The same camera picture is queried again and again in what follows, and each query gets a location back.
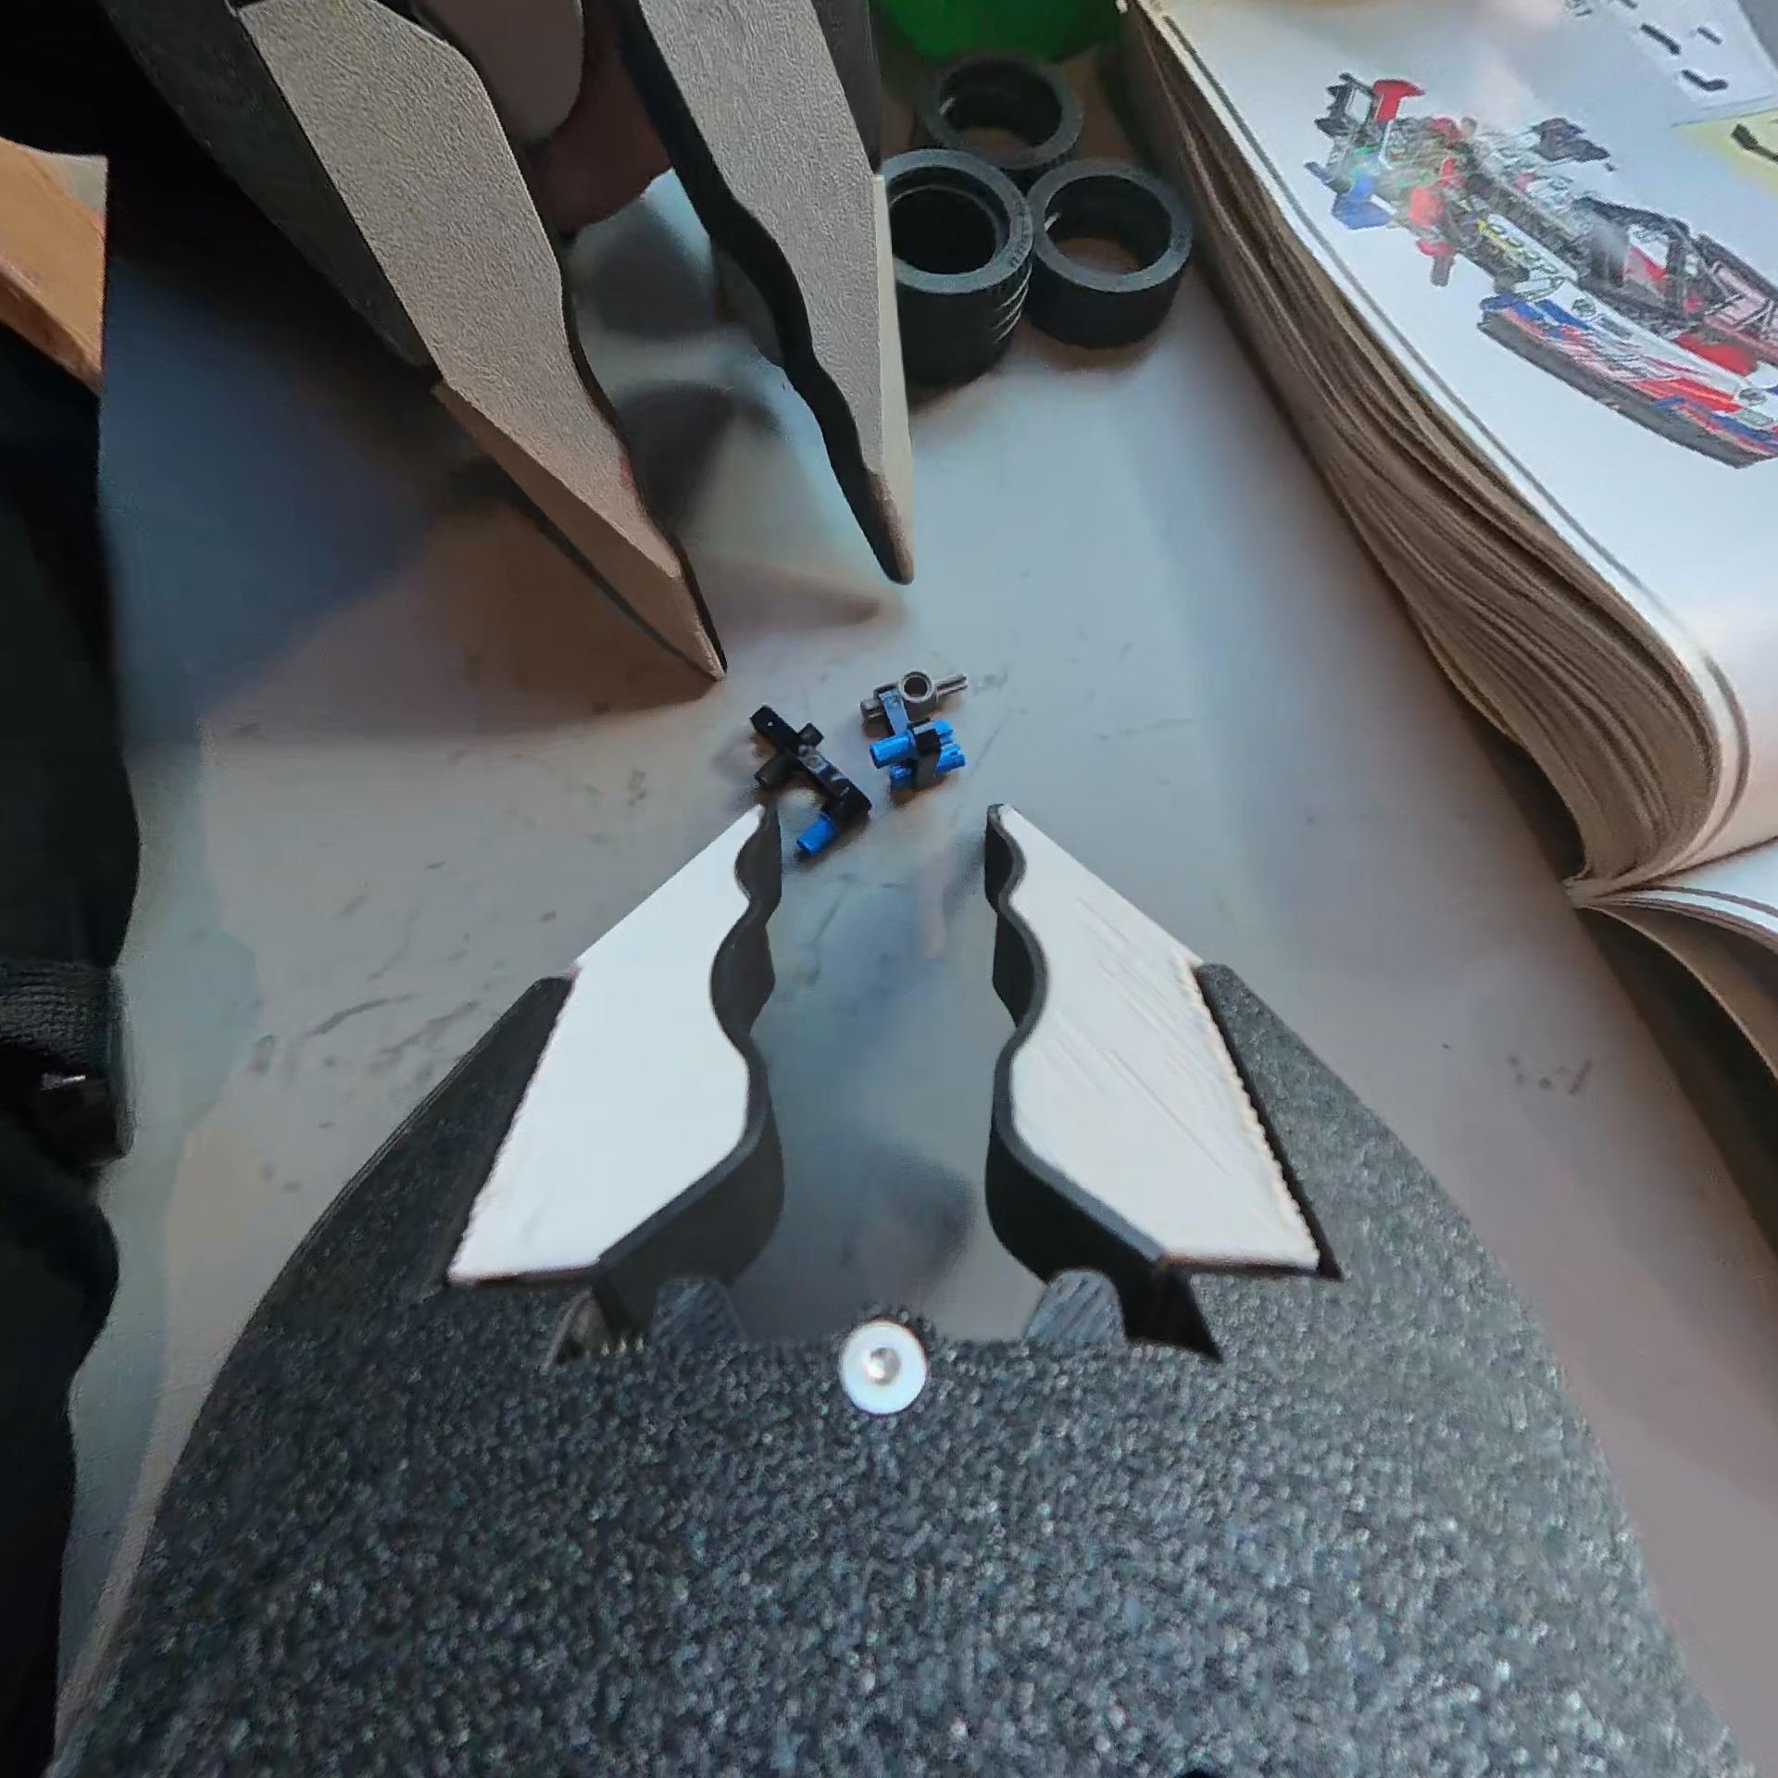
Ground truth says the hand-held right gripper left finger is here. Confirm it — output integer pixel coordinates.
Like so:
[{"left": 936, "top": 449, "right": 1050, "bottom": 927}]
[{"left": 445, "top": 807, "right": 789, "bottom": 1341}]

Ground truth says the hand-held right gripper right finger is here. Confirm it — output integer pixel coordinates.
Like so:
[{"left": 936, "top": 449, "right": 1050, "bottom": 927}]
[{"left": 983, "top": 801, "right": 1325, "bottom": 1360}]

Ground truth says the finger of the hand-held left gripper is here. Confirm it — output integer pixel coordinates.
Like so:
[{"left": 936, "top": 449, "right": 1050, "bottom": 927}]
[
  {"left": 611, "top": 0, "right": 919, "bottom": 588},
  {"left": 237, "top": 0, "right": 730, "bottom": 685}
]

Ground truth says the black connector with blue pin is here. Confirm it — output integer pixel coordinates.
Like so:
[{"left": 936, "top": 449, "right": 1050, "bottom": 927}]
[{"left": 747, "top": 705, "right": 873, "bottom": 864}]

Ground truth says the grey desk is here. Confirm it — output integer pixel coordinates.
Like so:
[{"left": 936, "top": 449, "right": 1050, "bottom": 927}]
[{"left": 55, "top": 180, "right": 1778, "bottom": 1668}]

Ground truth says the person's left hand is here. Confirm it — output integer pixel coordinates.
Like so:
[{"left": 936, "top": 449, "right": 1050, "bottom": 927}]
[{"left": 533, "top": 76, "right": 695, "bottom": 246}]

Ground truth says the ribbed black rubber tyre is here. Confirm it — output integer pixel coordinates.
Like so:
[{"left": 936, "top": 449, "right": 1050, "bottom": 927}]
[{"left": 877, "top": 145, "right": 1036, "bottom": 391}]

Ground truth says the wooden furniture piece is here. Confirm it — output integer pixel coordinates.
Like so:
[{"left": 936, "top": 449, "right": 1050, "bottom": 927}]
[{"left": 0, "top": 140, "right": 110, "bottom": 393}]

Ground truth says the green plastic bin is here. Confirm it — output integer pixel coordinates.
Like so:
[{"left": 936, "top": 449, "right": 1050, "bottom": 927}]
[{"left": 867, "top": 0, "right": 1130, "bottom": 59}]

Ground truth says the person's black clothing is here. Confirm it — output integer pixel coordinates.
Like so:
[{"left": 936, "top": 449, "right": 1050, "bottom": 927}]
[{"left": 0, "top": 319, "right": 142, "bottom": 1778}]

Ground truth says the open building instruction book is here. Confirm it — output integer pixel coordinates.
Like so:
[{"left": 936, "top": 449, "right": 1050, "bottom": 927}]
[{"left": 1117, "top": 0, "right": 1778, "bottom": 1085}]

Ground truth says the black lanyard with badge reel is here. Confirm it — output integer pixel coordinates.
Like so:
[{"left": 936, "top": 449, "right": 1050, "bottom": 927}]
[{"left": 0, "top": 958, "right": 129, "bottom": 1175}]

